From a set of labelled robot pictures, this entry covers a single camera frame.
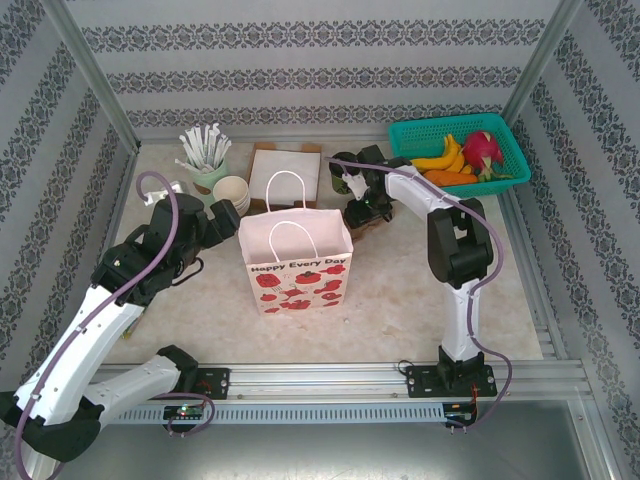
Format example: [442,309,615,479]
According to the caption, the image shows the green coffee cup black lid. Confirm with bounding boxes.
[329,152,359,196]

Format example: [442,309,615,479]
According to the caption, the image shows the white paper bag red print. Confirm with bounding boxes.
[237,169,355,317]

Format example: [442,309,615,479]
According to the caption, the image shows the brown cardboard napkin tray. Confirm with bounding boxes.
[245,142,324,210]

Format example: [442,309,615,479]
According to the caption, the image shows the green mug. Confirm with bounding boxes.
[192,157,229,197]

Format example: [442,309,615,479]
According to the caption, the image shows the stack of paper cups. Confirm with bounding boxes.
[212,174,251,219]

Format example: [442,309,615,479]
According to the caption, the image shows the orange carrot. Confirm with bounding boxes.
[424,169,479,188]

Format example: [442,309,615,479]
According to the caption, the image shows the yellow toy banana bunch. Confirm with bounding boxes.
[409,133,467,174]

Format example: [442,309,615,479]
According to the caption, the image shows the teal plastic basket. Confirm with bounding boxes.
[388,112,532,204]

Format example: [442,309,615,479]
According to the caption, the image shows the pink toy dragon fruit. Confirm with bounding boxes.
[460,129,515,183]

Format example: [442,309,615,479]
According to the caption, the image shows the left controller circuit board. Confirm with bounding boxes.
[163,404,207,421]

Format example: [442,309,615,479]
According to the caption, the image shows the controller circuit board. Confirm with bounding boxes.
[163,404,207,421]
[443,402,479,424]

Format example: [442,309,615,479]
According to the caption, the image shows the right controller circuit board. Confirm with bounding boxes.
[443,402,479,424]

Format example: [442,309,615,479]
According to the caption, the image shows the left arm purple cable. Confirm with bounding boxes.
[13,172,216,479]

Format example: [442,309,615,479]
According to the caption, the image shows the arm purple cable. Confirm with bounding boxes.
[325,156,515,436]
[13,172,216,479]

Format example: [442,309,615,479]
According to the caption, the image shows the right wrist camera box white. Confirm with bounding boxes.
[344,172,370,202]

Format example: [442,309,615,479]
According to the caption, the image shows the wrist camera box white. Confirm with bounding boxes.
[344,172,370,202]
[142,179,177,207]

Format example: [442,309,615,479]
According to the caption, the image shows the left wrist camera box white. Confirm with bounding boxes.
[142,179,177,207]

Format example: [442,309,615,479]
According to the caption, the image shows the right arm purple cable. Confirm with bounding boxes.
[325,156,515,436]

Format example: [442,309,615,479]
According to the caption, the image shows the aluminium mounting rail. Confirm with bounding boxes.
[94,363,586,401]

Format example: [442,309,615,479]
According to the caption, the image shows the aluminium frame post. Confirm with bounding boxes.
[501,0,584,119]
[39,0,142,149]

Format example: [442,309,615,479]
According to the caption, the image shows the slotted metal cable duct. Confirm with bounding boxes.
[119,403,446,426]

